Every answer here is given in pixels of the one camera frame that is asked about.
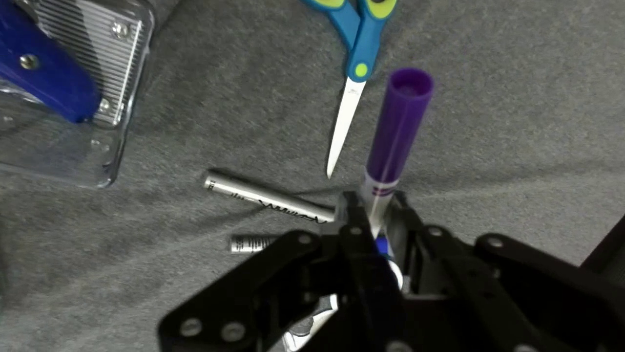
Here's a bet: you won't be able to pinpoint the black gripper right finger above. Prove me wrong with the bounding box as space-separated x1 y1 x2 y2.
388 197 625 352

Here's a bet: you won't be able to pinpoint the silver pen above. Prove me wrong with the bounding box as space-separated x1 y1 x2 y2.
203 169 333 222

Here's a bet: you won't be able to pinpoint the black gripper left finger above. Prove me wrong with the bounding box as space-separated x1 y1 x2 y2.
156 191 404 352

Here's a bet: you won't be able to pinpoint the blue stapler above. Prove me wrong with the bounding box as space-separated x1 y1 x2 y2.
0 0 101 123

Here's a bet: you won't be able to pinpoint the small clear container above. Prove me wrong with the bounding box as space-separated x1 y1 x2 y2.
0 0 156 187

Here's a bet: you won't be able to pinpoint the blue green scissors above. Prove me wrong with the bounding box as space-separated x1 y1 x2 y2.
304 0 398 175

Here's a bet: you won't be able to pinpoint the grey table cloth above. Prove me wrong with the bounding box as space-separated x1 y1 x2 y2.
0 0 625 352

